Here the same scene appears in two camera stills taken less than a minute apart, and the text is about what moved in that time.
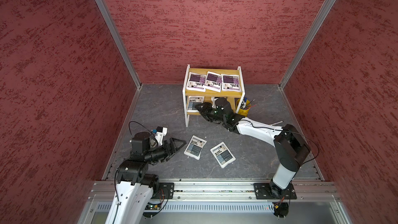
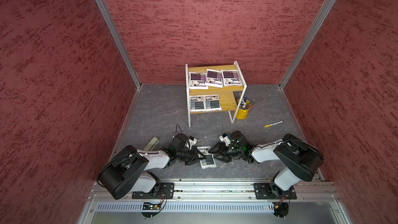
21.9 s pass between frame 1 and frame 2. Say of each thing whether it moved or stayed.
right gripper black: moved
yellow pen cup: stayed
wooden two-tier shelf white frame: stayed
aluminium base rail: stayed
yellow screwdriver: stayed
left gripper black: moved
